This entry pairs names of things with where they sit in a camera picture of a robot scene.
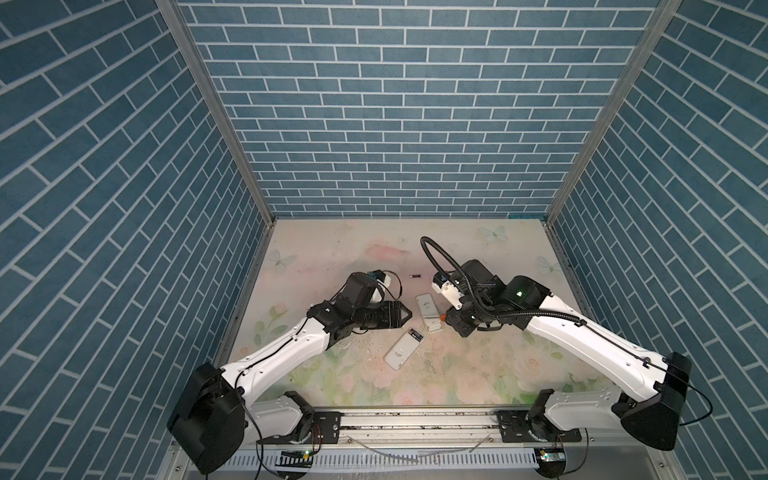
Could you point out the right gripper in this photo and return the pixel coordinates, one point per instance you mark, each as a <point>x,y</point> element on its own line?
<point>454,322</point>

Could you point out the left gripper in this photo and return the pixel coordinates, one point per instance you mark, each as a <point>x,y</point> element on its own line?
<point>392,317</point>

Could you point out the white remote control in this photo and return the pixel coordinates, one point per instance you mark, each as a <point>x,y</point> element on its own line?
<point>429,313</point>
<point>403,349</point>

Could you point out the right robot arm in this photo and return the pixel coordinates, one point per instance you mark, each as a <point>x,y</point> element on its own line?
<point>649,390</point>

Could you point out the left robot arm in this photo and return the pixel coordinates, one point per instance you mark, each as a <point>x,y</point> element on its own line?
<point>244,381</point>

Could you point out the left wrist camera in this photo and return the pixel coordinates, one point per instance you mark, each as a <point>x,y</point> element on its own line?
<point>384,280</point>

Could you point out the aluminium mounting rail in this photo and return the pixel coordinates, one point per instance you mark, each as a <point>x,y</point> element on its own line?
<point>414,427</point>

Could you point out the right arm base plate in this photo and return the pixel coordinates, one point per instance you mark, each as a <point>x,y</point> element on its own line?
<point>521,426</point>

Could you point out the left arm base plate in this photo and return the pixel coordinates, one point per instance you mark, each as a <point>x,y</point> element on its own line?
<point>325,423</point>

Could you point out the white ribbed cable duct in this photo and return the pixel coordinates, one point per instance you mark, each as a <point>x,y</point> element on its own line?
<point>395,460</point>

